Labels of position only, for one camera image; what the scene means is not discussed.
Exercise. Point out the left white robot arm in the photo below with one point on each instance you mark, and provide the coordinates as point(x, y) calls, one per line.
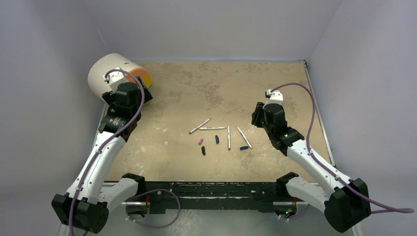
point(86, 205)

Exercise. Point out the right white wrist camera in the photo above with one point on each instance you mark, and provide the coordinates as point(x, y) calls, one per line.
point(274, 97)

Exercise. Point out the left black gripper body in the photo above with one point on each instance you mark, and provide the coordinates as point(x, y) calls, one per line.
point(110, 97)

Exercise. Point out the pen with yellow end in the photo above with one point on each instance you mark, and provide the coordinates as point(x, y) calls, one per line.
point(245, 138)

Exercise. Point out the aluminium table edge rail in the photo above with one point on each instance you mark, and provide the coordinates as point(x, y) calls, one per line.
point(305, 65)

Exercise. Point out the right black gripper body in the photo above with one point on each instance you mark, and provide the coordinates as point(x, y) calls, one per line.
point(257, 113)

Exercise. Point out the pen with magenta end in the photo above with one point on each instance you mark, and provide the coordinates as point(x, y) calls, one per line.
point(229, 137)

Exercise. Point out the round white drawer cabinet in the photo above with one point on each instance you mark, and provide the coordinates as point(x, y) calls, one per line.
point(114, 61)

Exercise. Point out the pen with red tip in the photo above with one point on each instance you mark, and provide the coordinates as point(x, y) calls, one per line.
point(199, 126)

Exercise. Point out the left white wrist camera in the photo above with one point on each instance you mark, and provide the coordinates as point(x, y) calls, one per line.
point(114, 79)

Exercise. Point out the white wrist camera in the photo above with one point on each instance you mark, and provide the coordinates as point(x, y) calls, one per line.
point(274, 97)
point(114, 79)

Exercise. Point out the pen with orange tip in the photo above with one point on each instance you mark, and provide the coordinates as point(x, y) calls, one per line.
point(212, 128)

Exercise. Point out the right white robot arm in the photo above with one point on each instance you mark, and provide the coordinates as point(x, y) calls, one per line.
point(334, 193)

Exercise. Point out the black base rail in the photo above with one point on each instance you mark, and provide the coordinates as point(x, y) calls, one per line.
point(264, 197)

